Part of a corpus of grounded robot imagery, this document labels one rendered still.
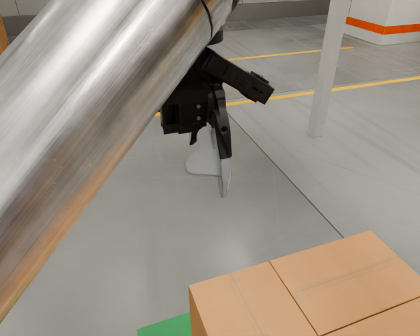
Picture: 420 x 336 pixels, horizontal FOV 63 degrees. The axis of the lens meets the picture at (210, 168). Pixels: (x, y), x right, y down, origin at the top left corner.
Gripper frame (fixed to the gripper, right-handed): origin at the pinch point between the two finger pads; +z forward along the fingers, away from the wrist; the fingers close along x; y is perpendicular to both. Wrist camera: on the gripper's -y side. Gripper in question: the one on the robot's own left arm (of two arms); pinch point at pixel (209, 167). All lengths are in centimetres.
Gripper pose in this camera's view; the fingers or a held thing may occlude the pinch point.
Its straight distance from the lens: 51.4
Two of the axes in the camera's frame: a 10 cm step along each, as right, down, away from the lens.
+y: -9.4, 1.8, -2.7
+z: 0.0, 8.3, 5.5
